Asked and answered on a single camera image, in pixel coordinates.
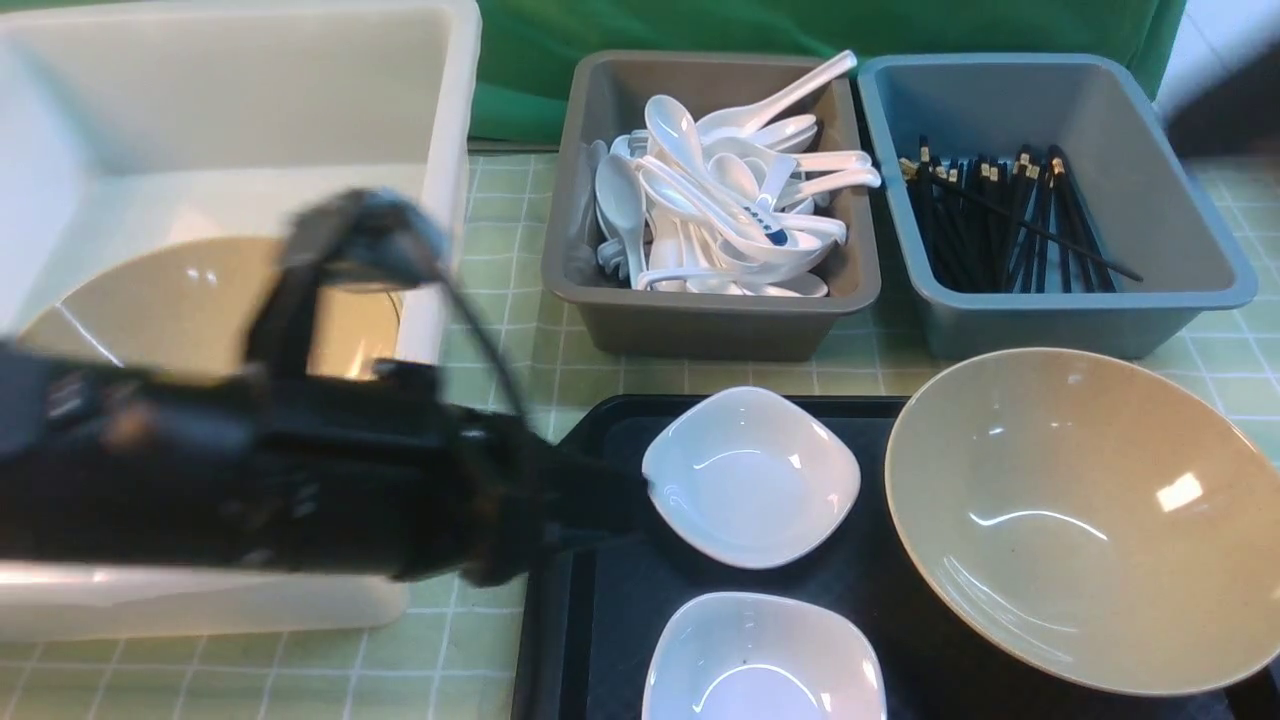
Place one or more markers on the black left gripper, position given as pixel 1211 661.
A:
pixel 384 478

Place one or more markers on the white square dish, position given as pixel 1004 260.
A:
pixel 743 655
pixel 750 479

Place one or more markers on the large beige noodle bowl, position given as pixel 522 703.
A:
pixel 1091 519

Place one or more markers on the white spoon with blue print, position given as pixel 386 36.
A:
pixel 671 126

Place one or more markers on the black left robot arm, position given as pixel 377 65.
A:
pixel 105 465

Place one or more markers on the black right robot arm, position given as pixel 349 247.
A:
pixel 1235 117

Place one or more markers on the beige bowl top of stack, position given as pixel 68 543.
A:
pixel 187 308

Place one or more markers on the black serving tray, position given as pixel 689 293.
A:
pixel 593 617

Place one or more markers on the green checkered table mat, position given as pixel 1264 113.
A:
pixel 452 656

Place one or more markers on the pile of white soup spoons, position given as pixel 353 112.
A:
pixel 659 235

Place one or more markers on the brown plastic spoon bin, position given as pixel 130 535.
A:
pixel 607 97

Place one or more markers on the long white spoon on top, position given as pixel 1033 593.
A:
pixel 745 120

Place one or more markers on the green backdrop cloth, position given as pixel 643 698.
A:
pixel 530 49

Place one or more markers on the bundle of black chopsticks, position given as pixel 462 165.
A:
pixel 1008 225

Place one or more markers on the large white plastic tub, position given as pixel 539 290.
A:
pixel 134 127

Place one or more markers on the blue plastic chopstick bin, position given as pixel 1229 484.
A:
pixel 1146 211

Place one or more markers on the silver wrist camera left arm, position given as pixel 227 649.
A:
pixel 368 240

